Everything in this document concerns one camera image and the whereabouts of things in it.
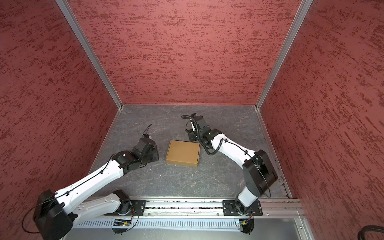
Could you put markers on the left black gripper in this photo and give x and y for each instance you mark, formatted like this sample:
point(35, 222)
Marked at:
point(155, 152)

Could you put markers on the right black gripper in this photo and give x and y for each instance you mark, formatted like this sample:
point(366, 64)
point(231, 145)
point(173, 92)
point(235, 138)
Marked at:
point(191, 132)

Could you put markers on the brown cardboard box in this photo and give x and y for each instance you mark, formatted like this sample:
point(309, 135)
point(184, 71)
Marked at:
point(183, 153)

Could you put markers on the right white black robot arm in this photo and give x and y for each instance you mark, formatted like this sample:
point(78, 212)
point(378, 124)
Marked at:
point(258, 170)

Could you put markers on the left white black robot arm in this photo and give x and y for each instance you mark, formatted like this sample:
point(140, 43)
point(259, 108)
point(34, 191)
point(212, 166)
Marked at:
point(56, 213)

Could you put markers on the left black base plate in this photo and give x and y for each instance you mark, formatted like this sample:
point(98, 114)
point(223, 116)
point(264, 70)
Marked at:
point(133, 207)

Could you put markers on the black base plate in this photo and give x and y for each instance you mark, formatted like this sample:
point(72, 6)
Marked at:
point(231, 207)
point(133, 207)

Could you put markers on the aluminium front rail frame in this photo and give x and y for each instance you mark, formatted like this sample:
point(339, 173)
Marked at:
point(194, 208)

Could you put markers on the white slotted cable duct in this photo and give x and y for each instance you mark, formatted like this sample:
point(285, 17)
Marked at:
point(169, 224)

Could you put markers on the left controller board with wires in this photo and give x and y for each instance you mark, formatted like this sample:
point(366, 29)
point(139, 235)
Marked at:
point(121, 226)

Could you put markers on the controller board with wires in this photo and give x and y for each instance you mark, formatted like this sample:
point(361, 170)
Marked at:
point(247, 225)
point(121, 226)

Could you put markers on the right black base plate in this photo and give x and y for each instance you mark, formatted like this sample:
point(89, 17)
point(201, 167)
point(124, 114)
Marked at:
point(231, 207)

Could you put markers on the right controller board with wires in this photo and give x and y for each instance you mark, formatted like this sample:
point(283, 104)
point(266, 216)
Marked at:
point(247, 225)

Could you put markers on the left aluminium corner post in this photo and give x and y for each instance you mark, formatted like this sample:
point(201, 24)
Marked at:
point(79, 33)

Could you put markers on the aluminium corner post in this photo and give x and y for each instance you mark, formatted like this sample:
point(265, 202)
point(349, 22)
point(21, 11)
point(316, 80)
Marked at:
point(290, 37)
point(79, 33)

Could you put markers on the right aluminium corner post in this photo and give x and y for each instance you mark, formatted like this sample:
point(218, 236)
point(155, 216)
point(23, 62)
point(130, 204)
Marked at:
point(290, 37)

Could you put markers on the black cable bundle corner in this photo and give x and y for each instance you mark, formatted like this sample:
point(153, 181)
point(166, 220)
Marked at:
point(367, 229)

